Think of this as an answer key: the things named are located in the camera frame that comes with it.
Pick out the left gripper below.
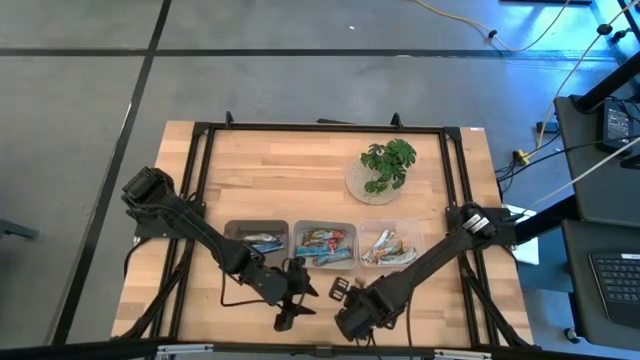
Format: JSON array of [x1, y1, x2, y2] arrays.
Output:
[[249, 258, 320, 307]]

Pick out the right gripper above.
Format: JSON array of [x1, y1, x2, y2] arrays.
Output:
[[328, 276, 396, 314]]

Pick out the blue granola bar orange end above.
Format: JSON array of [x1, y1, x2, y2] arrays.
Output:
[[312, 246, 354, 268]]

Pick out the green brown chewy granola bar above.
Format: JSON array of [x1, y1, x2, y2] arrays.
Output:
[[360, 243, 419, 267]]

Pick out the white plastic bin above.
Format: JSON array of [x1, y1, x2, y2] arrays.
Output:
[[291, 220, 358, 271]]

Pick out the dark grey plastic bin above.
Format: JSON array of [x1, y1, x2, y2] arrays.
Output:
[[223, 219, 291, 269]]

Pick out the clear plastic bin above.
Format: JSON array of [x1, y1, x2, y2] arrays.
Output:
[[357, 218, 426, 269]]

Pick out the round woven mat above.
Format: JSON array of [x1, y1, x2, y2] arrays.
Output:
[[344, 155, 405, 207]]

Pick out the green leafy plant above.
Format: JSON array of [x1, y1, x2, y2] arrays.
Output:
[[359, 138, 418, 195]]

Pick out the white paper sheet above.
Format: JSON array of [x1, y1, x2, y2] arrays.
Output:
[[503, 203, 540, 266]]

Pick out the black diagonal beam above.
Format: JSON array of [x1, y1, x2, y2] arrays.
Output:
[[572, 63, 640, 114], [512, 193, 581, 246]]

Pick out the black overhead crossbar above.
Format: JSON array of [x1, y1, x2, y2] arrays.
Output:
[[0, 338, 640, 360]]

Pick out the dark desk with keyboard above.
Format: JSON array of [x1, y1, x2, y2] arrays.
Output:
[[559, 218, 640, 351]]

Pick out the black keyboard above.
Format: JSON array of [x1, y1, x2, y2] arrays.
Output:
[[588, 252, 640, 329]]

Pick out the grey floor object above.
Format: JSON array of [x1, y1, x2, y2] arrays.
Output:
[[0, 218, 40, 241]]

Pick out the black box device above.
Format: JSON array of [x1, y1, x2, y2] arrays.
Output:
[[597, 101, 637, 154]]

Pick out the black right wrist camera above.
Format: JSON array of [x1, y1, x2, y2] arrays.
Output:
[[333, 299, 377, 343]]

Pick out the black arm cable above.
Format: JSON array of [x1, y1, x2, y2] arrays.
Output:
[[218, 269, 281, 307]]

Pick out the black table frame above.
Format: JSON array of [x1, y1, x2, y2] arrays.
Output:
[[112, 110, 535, 351]]

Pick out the white cable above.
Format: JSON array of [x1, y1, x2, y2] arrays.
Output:
[[529, 148, 640, 210]]

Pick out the yellow cable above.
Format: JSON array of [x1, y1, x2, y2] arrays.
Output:
[[414, 0, 574, 54]]

